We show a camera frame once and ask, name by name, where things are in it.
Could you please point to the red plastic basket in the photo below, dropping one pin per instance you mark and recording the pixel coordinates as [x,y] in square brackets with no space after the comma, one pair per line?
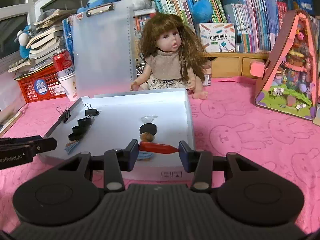
[41,85]

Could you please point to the brown haired doll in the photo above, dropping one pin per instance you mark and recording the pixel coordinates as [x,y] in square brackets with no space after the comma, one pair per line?
[173,56]

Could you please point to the black round cap large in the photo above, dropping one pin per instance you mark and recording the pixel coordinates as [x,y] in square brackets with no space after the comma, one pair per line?
[78,133]

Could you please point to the white paper cup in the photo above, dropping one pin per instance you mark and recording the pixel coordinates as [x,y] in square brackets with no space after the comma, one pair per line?
[68,82]

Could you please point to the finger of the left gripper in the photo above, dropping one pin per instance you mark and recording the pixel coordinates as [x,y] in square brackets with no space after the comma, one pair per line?
[36,143]

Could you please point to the small bottle beside doll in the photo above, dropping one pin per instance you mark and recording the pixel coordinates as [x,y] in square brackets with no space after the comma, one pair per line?
[207,76]

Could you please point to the binder clip on box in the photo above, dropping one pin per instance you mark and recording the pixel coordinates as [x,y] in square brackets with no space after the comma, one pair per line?
[64,114]

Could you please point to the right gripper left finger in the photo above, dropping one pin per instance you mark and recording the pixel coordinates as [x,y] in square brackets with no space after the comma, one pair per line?
[117,160]

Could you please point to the black binder clip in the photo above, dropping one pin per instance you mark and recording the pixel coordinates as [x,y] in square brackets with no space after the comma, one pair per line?
[90,111]

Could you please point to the red toy sausage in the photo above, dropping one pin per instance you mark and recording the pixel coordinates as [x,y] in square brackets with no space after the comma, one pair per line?
[157,148]

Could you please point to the red soda can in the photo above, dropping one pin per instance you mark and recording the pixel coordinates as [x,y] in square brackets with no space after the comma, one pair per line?
[63,63]

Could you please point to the black round cap small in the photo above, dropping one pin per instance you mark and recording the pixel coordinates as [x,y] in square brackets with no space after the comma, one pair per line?
[85,122]

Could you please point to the stack of books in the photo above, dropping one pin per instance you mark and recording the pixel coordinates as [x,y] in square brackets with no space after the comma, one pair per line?
[46,38]

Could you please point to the grey cardboard box tray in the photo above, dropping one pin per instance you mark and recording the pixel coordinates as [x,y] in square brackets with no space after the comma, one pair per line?
[120,117]

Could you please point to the row of shelf books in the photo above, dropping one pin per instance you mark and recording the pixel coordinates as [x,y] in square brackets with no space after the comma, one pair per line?
[257,22]

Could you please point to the white label sticker box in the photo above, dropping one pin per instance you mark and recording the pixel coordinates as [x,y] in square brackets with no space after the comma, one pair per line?
[218,37]

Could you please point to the wooden drawer unit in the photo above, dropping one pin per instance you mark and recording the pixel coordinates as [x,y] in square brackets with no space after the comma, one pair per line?
[234,64]

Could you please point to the blue plush toy left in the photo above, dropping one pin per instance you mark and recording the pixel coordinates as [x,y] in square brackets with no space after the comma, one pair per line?
[23,38]

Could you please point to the black round disc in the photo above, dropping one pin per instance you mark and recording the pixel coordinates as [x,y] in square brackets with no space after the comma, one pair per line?
[148,128]

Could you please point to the translucent plastic clipboard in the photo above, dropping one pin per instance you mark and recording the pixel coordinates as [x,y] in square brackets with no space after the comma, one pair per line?
[102,47]

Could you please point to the pink triangular toy house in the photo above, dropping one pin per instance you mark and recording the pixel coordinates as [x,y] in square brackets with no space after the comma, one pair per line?
[288,81]

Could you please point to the pink bunny towel mat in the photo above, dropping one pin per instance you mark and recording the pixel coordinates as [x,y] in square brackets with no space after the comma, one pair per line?
[284,144]

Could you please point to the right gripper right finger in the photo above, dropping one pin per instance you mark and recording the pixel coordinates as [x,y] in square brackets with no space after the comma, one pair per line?
[198,162]

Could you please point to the clear plastic cup lid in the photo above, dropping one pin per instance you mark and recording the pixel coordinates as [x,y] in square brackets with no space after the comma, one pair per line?
[148,119]

